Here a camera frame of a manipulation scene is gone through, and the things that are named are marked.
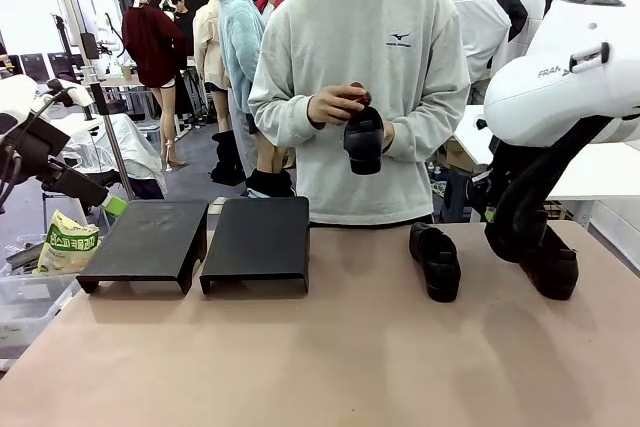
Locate person in grey sweatshirt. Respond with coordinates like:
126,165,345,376
248,0,471,227

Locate clear plastic storage bin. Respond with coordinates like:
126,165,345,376
0,245,85,361

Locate brown cardboard box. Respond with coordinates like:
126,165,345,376
444,139,481,173

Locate green yellow snack bag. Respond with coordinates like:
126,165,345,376
33,209,101,276

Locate blue fleece mannequin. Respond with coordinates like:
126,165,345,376
217,0,296,198

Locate person's right hand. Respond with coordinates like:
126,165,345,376
307,82,374,127

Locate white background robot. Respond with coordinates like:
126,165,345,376
97,11,125,71

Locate black light stand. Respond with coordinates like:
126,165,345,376
51,13,72,56

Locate black speaker box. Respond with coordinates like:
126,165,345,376
79,31,99,60

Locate cream jacket mannequin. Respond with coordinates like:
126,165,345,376
192,0,246,186

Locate white side table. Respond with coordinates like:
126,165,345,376
452,104,640,204

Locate red brown shoe brush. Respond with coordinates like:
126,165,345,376
349,81,374,108

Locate silver metal pole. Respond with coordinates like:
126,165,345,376
49,0,137,201

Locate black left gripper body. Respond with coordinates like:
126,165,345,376
0,113,72,184

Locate person's left forearm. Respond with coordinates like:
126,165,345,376
385,94,469,164

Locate maroon sweater mannequin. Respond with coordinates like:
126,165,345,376
121,0,190,172

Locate person's right forearm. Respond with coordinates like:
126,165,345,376
248,89,321,149

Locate black metal shoe stand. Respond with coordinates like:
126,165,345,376
199,195,311,294
76,199,210,296

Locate black office chair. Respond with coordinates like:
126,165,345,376
48,51,82,82
21,53,51,84

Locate white shirt mannequin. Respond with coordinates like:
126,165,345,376
443,0,512,84

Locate person in black clothes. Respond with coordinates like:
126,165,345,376
158,0,196,113

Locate white cloth cover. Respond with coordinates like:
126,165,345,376
64,111,169,196

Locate black leather loafer shoe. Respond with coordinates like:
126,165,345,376
517,224,580,302
408,221,462,304
342,106,386,177

